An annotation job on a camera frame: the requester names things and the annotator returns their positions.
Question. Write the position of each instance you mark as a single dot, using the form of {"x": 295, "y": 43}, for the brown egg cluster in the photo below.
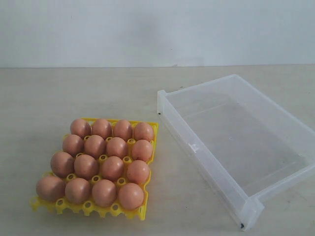
{"x": 138, "y": 172}
{"x": 131, "y": 196}
{"x": 104, "y": 193}
{"x": 142, "y": 150}
{"x": 116, "y": 146}
{"x": 62, "y": 164}
{"x": 85, "y": 166}

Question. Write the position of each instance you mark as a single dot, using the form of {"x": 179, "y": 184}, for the brown egg cluster front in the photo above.
{"x": 116, "y": 146}

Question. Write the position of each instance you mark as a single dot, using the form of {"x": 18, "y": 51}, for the brown egg bin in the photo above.
{"x": 78, "y": 191}
{"x": 95, "y": 146}
{"x": 73, "y": 144}
{"x": 112, "y": 168}
{"x": 50, "y": 188}

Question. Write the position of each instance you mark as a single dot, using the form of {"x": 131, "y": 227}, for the brown egg bin front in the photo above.
{"x": 95, "y": 146}

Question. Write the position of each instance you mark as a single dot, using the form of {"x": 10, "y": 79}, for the yellow plastic egg tray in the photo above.
{"x": 90, "y": 206}

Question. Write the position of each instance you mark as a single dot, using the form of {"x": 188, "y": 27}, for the brown egg cluster back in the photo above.
{"x": 131, "y": 196}

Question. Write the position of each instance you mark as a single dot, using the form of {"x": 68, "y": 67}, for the clear plastic bin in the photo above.
{"x": 246, "y": 146}

